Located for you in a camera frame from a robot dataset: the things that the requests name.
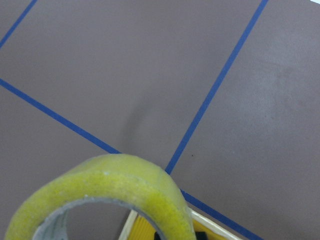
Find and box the yellow tape roll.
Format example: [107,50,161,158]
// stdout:
[5,154,196,240]

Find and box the yellow woven basket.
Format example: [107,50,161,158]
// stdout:
[119,210,240,240]

